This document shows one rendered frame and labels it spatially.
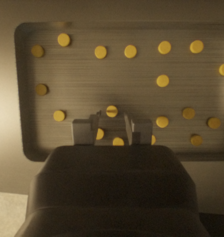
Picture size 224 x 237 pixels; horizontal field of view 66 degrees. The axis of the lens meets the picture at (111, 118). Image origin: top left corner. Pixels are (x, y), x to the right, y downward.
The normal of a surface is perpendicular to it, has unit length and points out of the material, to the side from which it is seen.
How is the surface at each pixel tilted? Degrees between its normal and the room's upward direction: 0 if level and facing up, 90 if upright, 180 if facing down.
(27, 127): 90
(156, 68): 0
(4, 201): 0
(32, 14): 0
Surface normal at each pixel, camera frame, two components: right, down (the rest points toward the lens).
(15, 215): 0.00, 0.14
